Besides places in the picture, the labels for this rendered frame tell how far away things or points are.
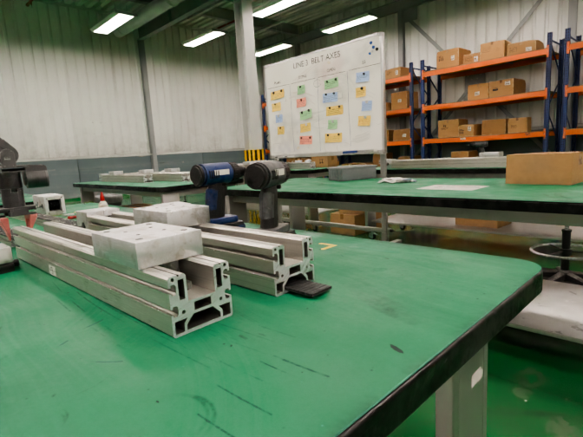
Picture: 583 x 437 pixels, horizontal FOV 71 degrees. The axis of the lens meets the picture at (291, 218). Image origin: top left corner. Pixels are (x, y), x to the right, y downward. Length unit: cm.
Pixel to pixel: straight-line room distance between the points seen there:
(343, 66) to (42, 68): 1002
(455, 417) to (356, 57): 338
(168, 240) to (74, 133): 1231
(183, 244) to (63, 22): 1286
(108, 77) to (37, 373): 1297
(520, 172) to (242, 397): 212
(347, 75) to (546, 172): 213
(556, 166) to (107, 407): 218
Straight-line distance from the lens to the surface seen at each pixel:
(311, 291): 68
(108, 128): 1320
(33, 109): 1270
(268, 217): 92
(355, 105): 387
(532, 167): 239
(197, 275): 64
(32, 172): 148
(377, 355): 51
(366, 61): 384
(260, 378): 47
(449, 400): 85
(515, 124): 1027
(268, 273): 71
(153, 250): 63
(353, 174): 304
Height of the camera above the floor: 102
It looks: 9 degrees down
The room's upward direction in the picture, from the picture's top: 4 degrees counter-clockwise
